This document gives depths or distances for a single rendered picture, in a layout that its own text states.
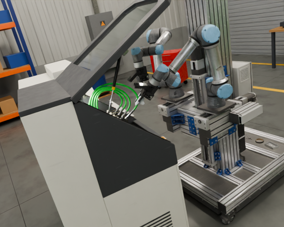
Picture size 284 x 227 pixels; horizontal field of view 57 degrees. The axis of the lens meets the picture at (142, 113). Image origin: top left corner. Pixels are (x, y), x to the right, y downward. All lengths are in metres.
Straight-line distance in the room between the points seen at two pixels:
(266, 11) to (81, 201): 7.36
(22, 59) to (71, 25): 2.20
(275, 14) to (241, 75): 5.72
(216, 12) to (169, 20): 8.15
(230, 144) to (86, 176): 1.51
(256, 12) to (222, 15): 6.10
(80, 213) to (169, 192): 0.65
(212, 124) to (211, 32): 0.70
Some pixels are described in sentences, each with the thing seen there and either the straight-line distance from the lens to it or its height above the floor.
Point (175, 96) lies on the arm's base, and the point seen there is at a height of 1.06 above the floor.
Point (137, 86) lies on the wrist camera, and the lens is 1.85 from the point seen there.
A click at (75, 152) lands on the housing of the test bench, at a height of 1.17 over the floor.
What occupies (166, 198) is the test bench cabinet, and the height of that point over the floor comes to 0.56.
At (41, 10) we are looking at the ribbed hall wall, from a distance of 8.40.
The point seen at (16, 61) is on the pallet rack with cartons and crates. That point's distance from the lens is 7.02.
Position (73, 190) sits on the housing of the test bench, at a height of 0.94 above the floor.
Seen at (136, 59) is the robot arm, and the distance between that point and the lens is 2.07.
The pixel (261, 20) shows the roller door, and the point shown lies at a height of 0.95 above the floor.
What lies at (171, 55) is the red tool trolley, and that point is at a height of 0.81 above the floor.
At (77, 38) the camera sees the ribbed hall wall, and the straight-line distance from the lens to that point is 8.61.
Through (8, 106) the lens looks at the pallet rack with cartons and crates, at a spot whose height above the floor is 0.37.
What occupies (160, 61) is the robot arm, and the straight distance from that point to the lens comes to 2.50.
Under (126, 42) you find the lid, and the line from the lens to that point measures 1.54.
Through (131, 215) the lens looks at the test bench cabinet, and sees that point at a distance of 1.97.
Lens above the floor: 1.85
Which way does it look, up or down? 21 degrees down
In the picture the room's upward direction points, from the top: 12 degrees counter-clockwise
